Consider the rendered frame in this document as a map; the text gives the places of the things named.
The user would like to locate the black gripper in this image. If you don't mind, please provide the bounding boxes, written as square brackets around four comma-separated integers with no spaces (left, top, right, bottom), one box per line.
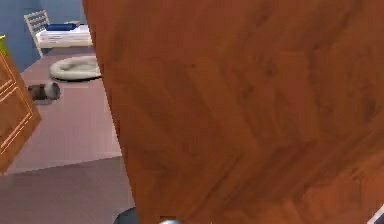
[113,207,140,224]

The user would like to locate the dark grey cylinder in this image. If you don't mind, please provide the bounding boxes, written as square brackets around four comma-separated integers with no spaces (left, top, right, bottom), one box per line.
[27,81,62,102]

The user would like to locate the brown wooden door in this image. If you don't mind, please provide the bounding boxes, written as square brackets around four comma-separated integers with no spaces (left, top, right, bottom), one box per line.
[81,0,384,224]

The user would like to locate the brown wooden cupboard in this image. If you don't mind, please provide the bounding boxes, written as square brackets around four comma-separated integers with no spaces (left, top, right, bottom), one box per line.
[0,49,43,176]

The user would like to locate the grey round floor cushion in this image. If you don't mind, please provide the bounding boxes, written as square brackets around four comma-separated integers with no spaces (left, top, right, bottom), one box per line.
[49,55,102,82]

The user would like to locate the white bed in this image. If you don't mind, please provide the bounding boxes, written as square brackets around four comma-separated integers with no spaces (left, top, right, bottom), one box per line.
[23,9,94,59]

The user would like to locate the blue pillow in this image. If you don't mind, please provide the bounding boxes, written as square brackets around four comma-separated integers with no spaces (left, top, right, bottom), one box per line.
[44,21,81,32]

